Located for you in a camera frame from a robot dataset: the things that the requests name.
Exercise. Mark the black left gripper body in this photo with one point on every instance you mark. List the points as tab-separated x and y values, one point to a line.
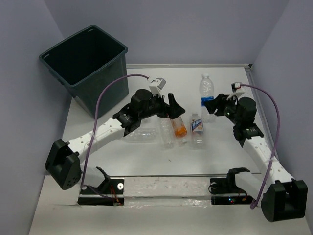
156	106

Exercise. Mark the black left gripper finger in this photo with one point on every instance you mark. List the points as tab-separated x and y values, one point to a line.
172	102
175	111

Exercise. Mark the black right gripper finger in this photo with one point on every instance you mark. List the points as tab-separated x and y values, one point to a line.
212	109
213	104

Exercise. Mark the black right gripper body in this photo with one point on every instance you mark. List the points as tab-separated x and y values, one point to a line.
227	107

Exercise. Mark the blue label water bottle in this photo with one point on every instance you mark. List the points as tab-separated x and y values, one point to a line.
206	89

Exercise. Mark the large orange juice bottle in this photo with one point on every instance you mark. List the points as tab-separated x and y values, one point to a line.
179	127

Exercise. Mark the red blue label clear bottle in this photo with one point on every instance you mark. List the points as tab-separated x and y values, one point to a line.
197	131

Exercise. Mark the clear bottle white cap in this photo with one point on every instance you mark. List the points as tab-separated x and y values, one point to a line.
141	135

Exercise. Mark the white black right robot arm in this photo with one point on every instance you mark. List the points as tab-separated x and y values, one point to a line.
279	194

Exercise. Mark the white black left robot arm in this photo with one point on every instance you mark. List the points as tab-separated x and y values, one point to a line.
66	162

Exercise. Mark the dark green plastic bin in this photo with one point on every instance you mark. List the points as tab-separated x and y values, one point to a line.
88	64

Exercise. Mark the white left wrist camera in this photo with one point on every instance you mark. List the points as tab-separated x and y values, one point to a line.
157	85

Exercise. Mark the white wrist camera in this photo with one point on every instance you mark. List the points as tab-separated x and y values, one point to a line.
157	85
237	90

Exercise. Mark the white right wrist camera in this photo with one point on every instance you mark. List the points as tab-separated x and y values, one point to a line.
237	90

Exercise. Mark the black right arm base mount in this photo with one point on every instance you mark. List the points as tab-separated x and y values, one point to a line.
222	193

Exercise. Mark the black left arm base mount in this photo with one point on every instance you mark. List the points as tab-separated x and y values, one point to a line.
111	195

